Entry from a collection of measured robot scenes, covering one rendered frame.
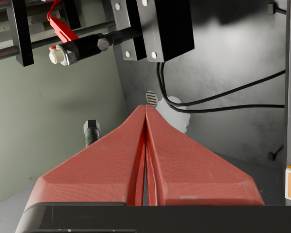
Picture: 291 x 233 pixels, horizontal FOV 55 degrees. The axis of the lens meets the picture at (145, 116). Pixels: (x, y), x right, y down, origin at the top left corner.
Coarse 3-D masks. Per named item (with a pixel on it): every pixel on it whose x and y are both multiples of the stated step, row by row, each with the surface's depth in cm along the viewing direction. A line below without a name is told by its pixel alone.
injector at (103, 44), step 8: (112, 32) 41; (120, 32) 42; (128, 32) 42; (136, 32) 44; (72, 40) 37; (80, 40) 37; (88, 40) 38; (96, 40) 38; (104, 40) 37; (112, 40) 41; (120, 40) 42; (56, 48) 37; (64, 48) 36; (72, 48) 36; (80, 48) 37; (88, 48) 38; (96, 48) 39; (104, 48) 37; (80, 56) 37; (88, 56) 39; (64, 64) 37
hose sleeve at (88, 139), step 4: (88, 132) 36; (92, 132) 36; (96, 132) 36; (88, 136) 35; (92, 136) 35; (96, 136) 35; (88, 140) 35; (92, 140) 35; (96, 140) 35; (88, 144) 34
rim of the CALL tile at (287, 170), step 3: (288, 168) 38; (288, 171) 38; (288, 174) 38; (285, 177) 38; (288, 177) 38; (285, 180) 39; (285, 183) 39; (285, 186) 39; (285, 189) 39; (285, 192) 39; (285, 195) 40; (288, 198) 39
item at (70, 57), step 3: (66, 54) 34; (69, 54) 34; (72, 54) 34; (69, 57) 34; (72, 57) 35; (69, 60) 34; (72, 60) 35; (75, 60) 35; (69, 63) 34; (72, 63) 35
